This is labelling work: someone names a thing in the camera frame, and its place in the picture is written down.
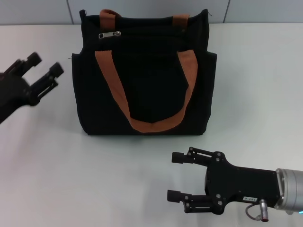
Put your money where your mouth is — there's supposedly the silver metal zipper pull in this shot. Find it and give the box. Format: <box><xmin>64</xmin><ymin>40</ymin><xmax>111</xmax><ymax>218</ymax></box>
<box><xmin>98</xmin><ymin>30</ymin><xmax>122</xmax><ymax>40</ymax></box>

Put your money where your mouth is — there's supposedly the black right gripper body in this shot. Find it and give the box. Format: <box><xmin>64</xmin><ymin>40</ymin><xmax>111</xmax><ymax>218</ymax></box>
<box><xmin>205</xmin><ymin>150</ymin><xmax>279</xmax><ymax>215</ymax></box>

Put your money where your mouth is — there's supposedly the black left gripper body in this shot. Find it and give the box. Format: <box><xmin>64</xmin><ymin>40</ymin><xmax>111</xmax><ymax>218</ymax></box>
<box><xmin>0</xmin><ymin>73</ymin><xmax>40</xmax><ymax>124</ymax></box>

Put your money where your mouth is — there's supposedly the right gripper cable with plugs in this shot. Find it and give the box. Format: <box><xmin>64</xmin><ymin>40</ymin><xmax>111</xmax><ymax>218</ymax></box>
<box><xmin>245</xmin><ymin>199</ymin><xmax>270</xmax><ymax>223</ymax></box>

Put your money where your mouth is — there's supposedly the black bag with brown handles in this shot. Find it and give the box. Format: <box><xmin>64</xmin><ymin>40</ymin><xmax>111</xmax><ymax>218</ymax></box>
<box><xmin>68</xmin><ymin>9</ymin><xmax>218</xmax><ymax>137</ymax></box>

